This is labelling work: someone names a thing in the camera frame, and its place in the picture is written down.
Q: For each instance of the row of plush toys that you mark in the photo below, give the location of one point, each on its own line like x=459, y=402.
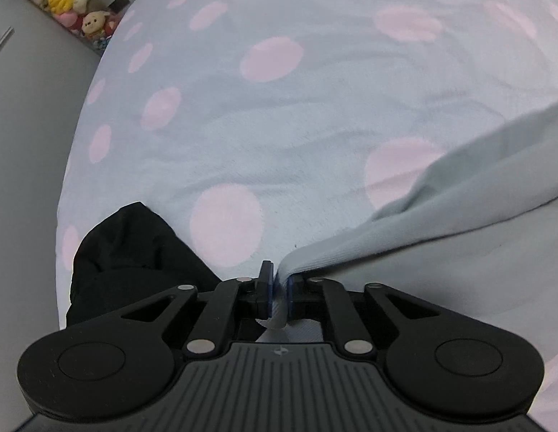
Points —
x=65, y=0

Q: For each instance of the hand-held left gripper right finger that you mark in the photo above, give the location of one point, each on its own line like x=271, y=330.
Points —
x=290, y=297

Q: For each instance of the dark box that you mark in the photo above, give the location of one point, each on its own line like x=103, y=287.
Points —
x=119, y=4

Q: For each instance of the pink polka dot blanket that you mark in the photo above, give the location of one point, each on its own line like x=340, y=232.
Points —
x=279, y=99

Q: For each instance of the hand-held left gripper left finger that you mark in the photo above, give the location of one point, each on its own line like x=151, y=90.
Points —
x=271, y=294

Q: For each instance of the light grey-blue garment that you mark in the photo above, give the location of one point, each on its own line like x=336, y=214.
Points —
x=463, y=198

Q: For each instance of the black cloth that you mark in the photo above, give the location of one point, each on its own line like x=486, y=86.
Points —
x=126, y=252

